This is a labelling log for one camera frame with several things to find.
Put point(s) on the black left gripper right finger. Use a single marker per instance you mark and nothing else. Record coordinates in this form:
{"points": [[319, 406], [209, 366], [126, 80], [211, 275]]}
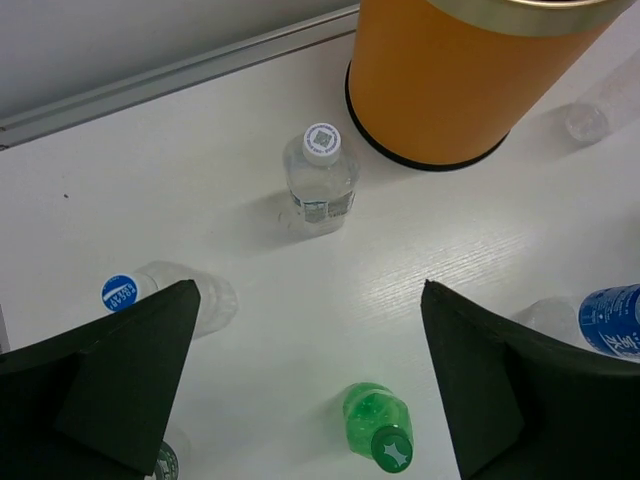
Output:
{"points": [[522, 405]]}

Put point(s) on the blue label water bottle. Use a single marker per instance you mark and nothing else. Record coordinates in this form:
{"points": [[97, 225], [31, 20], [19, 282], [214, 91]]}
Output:
{"points": [[605, 321]]}

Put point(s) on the clear bottle blue cap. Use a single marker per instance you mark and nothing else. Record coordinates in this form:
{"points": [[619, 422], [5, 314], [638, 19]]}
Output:
{"points": [[218, 300]]}

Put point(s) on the orange bin with gold rim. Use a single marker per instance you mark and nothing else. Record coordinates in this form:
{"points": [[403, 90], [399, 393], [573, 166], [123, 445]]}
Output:
{"points": [[438, 85]]}

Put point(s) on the clear bottle white QR cap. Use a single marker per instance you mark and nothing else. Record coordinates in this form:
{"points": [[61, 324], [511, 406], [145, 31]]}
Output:
{"points": [[321, 171]]}

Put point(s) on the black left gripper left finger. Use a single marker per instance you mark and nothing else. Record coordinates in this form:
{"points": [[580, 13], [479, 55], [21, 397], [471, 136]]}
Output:
{"points": [[94, 402]]}

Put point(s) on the clear bottle green white cap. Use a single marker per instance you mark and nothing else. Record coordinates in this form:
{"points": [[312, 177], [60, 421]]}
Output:
{"points": [[174, 457]]}

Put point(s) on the aluminium rail frame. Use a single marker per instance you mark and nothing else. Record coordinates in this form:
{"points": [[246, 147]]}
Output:
{"points": [[135, 90]]}

